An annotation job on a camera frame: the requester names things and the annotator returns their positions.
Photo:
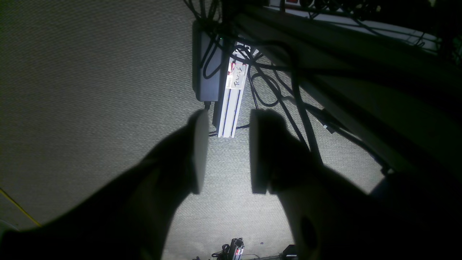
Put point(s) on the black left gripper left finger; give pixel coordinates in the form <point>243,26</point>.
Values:
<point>129,218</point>

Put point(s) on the aluminium extrusion with label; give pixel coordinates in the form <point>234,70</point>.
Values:
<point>234,77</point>

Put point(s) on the grey power adapter box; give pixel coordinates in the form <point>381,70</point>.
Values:
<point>207,61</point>

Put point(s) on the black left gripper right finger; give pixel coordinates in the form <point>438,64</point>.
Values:
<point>332,219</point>

